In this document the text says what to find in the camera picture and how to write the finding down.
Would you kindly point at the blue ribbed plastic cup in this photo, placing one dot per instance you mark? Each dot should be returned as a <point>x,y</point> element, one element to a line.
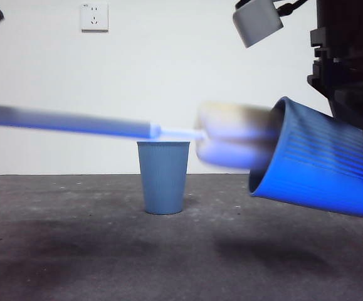
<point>319,166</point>
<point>163,178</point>

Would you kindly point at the pale grey right camera box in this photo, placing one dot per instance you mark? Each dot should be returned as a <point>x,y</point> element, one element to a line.
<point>256,22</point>

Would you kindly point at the white wall socket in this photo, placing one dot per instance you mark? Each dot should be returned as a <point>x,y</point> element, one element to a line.
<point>94,17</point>

